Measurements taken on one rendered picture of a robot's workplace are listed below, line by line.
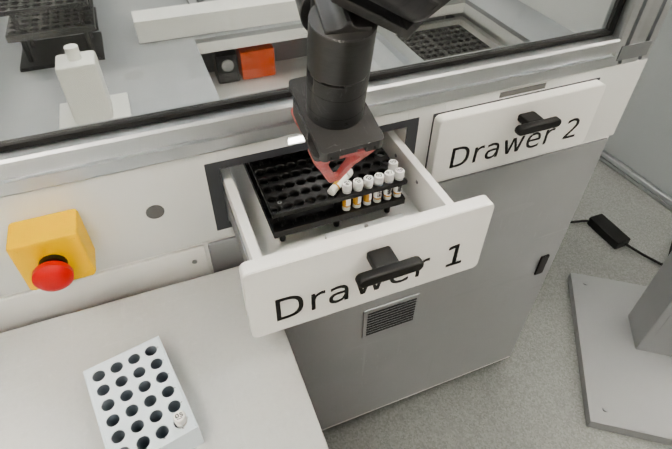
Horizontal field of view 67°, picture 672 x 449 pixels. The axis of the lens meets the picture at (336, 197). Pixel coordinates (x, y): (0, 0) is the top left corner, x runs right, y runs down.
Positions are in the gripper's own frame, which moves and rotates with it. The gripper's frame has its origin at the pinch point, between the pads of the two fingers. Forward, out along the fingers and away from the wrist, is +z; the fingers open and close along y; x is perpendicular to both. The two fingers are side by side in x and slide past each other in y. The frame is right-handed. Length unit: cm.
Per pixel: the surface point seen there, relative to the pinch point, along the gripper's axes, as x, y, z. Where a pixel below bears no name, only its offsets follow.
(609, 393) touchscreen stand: -73, -31, 90
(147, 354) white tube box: 24.8, -9.3, 13.8
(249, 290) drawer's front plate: 12.4, -10.8, 2.0
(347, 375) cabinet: -5, -8, 66
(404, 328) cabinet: -18, -6, 56
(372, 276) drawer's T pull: 0.6, -13.9, 0.8
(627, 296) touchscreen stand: -101, -9, 96
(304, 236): 3.4, -1.7, 11.6
